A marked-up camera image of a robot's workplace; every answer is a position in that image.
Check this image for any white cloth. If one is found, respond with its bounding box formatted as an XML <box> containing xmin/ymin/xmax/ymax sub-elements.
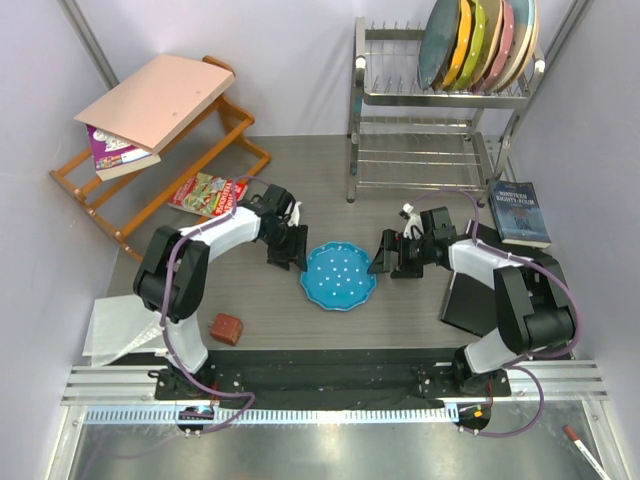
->
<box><xmin>82</xmin><ymin>294</ymin><xmax>167</xmax><ymax>367</ymax></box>

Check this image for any green dotted plate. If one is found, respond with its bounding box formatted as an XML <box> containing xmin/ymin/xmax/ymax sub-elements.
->
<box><xmin>452</xmin><ymin>0</ymin><xmax>486</xmax><ymax>91</ymax></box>

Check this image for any dark blue-grey plate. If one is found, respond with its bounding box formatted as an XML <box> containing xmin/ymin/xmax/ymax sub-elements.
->
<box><xmin>417</xmin><ymin>0</ymin><xmax>461</xmax><ymax>91</ymax></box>

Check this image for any dark blue paperback book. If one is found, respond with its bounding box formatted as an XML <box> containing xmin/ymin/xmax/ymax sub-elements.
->
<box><xmin>489</xmin><ymin>180</ymin><xmax>551</xmax><ymax>249</ymax></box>

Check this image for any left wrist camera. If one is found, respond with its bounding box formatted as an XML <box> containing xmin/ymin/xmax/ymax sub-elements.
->
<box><xmin>284</xmin><ymin>201</ymin><xmax>301</xmax><ymax>227</ymax></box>

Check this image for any blue dotted plate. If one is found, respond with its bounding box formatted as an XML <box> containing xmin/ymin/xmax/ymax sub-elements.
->
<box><xmin>300</xmin><ymin>242</ymin><xmax>377</xmax><ymax>312</ymax></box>

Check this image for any red comic book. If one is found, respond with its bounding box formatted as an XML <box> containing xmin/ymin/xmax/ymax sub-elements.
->
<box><xmin>167</xmin><ymin>172</ymin><xmax>233</xmax><ymax>218</ymax></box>

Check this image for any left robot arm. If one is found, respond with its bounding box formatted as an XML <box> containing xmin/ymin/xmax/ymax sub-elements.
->
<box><xmin>133</xmin><ymin>185</ymin><xmax>308</xmax><ymax>399</ymax></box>

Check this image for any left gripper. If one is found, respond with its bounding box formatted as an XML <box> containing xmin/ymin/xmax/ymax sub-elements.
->
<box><xmin>260</xmin><ymin>222</ymin><xmax>307</xmax><ymax>272</ymax></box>

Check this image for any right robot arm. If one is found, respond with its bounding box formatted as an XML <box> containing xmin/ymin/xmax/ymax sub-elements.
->
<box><xmin>368</xmin><ymin>204</ymin><xmax>578</xmax><ymax>395</ymax></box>

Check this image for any pink folder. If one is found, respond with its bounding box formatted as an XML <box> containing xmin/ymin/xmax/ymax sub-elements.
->
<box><xmin>75</xmin><ymin>54</ymin><xmax>235</xmax><ymax>154</ymax></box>

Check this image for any pink dotted plate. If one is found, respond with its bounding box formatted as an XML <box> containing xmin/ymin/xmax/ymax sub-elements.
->
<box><xmin>480</xmin><ymin>1</ymin><xmax>514</xmax><ymax>93</ymax></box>

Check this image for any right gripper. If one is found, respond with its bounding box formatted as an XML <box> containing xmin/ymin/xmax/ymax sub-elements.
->
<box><xmin>368</xmin><ymin>229</ymin><xmax>434</xmax><ymax>279</ymax></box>

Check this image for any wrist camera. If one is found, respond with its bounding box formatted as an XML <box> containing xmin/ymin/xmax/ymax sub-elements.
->
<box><xmin>399</xmin><ymin>203</ymin><xmax>424</xmax><ymax>240</ymax></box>
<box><xmin>284</xmin><ymin>201</ymin><xmax>301</xmax><ymax>227</ymax></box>

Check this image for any wooden rack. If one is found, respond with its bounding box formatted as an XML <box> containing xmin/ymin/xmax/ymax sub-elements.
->
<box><xmin>50</xmin><ymin>56</ymin><xmax>271</xmax><ymax>261</ymax></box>

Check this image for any cream floral plate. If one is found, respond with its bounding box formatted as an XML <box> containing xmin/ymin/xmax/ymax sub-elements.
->
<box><xmin>471</xmin><ymin>0</ymin><xmax>504</xmax><ymax>91</ymax></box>

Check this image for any orange dotted plate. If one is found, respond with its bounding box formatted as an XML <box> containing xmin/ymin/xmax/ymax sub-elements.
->
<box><xmin>442</xmin><ymin>0</ymin><xmax>472</xmax><ymax>90</ymax></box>

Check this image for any red white marker pen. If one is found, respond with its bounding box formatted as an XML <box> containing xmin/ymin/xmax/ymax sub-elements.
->
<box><xmin>562</xmin><ymin>425</ymin><xmax>611</xmax><ymax>480</ymax></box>

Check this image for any brown square block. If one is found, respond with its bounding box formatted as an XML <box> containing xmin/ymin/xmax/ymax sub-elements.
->
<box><xmin>209</xmin><ymin>313</ymin><xmax>244</xmax><ymax>346</ymax></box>

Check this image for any cream blue rimmed plate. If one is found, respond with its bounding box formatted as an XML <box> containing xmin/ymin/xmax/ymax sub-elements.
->
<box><xmin>491</xmin><ymin>0</ymin><xmax>537</xmax><ymax>92</ymax></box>

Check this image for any black box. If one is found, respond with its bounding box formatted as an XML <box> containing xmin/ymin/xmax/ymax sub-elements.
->
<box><xmin>438</xmin><ymin>244</ymin><xmax>566</xmax><ymax>337</ymax></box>

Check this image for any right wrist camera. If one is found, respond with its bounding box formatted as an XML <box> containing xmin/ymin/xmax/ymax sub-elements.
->
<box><xmin>399</xmin><ymin>203</ymin><xmax>424</xmax><ymax>240</ymax></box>

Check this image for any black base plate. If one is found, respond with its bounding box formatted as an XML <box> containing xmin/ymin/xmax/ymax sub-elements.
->
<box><xmin>148</xmin><ymin>348</ymin><xmax>511</xmax><ymax>411</ymax></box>

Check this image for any metal dish rack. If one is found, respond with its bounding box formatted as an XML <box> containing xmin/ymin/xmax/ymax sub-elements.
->
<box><xmin>346</xmin><ymin>17</ymin><xmax>546</xmax><ymax>202</ymax></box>

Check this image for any purple white book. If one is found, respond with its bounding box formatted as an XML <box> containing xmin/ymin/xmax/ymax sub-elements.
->
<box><xmin>86</xmin><ymin>125</ymin><xmax>161</xmax><ymax>181</ymax></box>

